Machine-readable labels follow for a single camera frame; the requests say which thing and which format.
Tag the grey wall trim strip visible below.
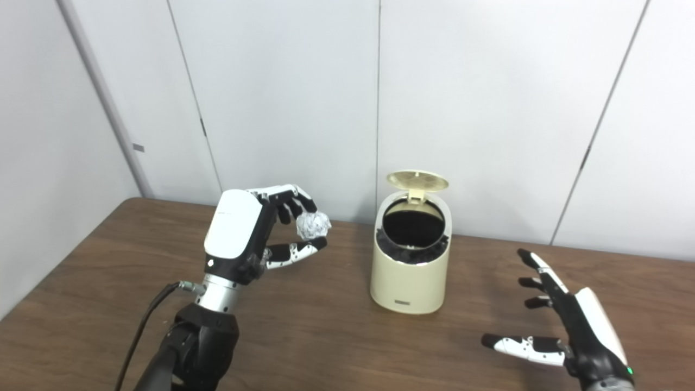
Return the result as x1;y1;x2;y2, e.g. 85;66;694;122
57;0;154;199

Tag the round cream bin lid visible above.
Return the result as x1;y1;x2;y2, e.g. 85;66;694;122
386;171;450;204

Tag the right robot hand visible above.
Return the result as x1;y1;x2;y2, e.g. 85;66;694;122
481;249;635;389

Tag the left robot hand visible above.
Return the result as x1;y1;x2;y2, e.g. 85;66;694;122
204;184;329;286

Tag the white paper ball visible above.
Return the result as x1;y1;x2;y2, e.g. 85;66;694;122
296;212;332;240

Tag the cream-colored bin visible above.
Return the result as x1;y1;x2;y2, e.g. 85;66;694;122
370;171;453;315

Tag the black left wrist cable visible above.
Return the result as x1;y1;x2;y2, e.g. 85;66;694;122
114;281;207;391

